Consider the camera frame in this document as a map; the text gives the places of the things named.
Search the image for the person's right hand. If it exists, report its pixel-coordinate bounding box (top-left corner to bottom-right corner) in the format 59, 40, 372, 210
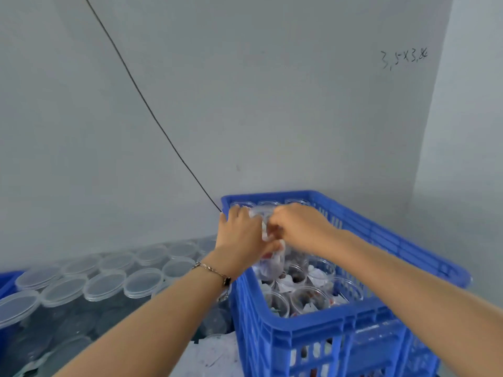
267, 202, 347, 260

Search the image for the group of lidded jars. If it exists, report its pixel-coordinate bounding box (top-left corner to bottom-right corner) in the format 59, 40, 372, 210
0, 235, 233, 377

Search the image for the blue plastic tray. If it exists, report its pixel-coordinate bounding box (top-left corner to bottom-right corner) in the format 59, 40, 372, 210
0, 269, 25, 327

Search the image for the thin beaded bracelet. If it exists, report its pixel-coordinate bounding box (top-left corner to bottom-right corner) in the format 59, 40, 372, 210
192, 260, 233, 299

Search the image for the person's left forearm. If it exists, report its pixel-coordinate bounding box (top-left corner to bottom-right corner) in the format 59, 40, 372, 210
55, 263, 233, 377

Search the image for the person's left hand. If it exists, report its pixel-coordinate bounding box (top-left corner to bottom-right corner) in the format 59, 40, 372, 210
206, 204, 286, 280

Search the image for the pile of white label papers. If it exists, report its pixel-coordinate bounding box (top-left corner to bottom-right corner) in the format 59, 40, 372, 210
169, 334, 245, 377

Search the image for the black cable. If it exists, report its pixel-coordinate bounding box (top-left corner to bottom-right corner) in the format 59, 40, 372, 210
84, 0, 223, 213

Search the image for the person's right forearm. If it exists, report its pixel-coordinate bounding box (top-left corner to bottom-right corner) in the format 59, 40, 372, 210
330, 231, 503, 377

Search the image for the clear jar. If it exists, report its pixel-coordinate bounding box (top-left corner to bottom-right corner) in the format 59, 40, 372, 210
251, 206, 288, 281

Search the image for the blue slatted crate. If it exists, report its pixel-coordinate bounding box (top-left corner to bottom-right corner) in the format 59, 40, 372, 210
220, 190, 473, 377

